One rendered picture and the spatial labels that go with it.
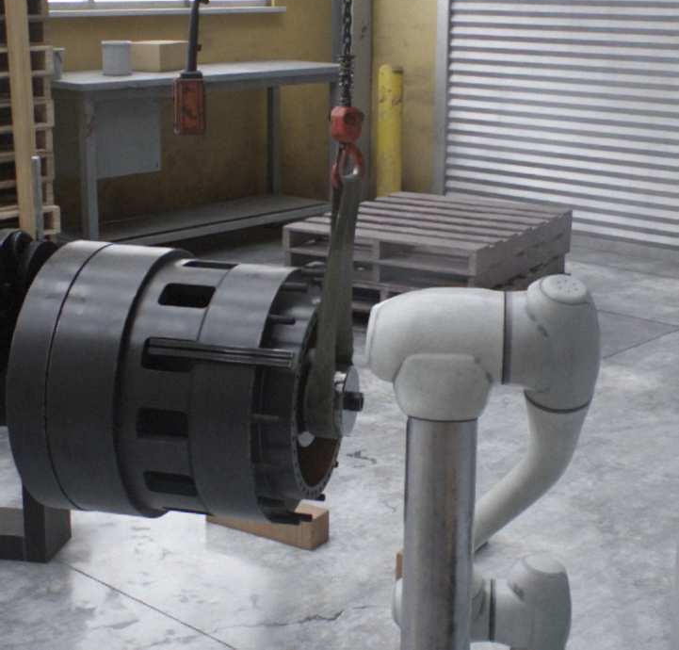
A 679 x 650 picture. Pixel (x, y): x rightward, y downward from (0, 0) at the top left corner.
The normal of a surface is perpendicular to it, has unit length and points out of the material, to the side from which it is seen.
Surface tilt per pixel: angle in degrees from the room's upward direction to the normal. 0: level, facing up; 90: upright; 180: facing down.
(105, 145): 90
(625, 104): 60
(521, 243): 90
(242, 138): 90
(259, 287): 21
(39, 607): 0
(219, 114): 90
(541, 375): 116
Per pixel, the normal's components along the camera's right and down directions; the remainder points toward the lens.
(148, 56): -0.43, 0.22
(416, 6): -0.67, 0.18
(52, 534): 0.98, 0.05
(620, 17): -0.59, 0.64
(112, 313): -0.18, -0.52
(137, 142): 0.74, 0.17
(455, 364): -0.07, 0.20
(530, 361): 0.03, 0.53
